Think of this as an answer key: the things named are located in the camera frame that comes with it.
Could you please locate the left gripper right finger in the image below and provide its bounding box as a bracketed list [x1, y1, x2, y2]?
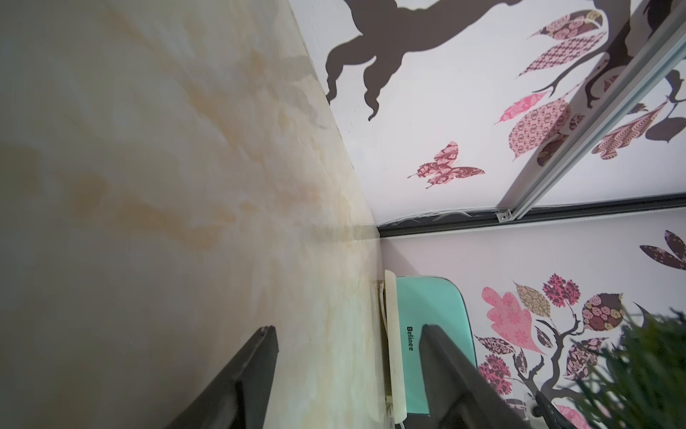
[419, 325, 529, 429]

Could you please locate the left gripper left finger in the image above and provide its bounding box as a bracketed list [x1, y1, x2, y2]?
[168, 326, 279, 429]

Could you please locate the small green christmas tree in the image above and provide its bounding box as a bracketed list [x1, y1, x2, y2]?
[576, 310, 685, 428]

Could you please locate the mint green toaster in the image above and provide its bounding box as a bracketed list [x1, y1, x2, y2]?
[379, 269, 476, 428]

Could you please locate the back wall aluminium rail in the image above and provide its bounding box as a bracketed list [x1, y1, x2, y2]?
[496, 4, 685, 223]

